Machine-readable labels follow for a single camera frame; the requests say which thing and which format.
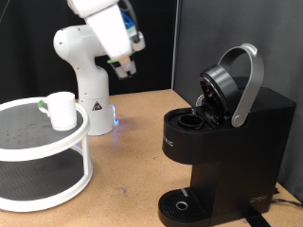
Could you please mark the black Keurig coffee machine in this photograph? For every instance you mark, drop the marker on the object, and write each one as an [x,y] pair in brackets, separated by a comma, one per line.
[236,157]

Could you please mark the grey fabric backdrop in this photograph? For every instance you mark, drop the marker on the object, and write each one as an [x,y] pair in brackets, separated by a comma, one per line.
[205,31]

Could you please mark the white two-tier turntable shelf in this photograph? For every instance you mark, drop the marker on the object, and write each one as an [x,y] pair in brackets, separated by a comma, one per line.
[31,154]

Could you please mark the black fabric backdrop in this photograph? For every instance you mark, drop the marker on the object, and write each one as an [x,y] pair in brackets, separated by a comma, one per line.
[25,63]

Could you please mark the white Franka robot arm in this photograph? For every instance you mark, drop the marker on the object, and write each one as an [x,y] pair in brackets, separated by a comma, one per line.
[91,85]

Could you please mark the black tape strip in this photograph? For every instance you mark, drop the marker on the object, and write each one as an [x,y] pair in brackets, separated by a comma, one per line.
[257,219]

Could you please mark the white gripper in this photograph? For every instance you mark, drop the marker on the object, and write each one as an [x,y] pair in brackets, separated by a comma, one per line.
[107,34]

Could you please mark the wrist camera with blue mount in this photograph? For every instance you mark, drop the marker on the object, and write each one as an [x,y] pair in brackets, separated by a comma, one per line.
[129,22]

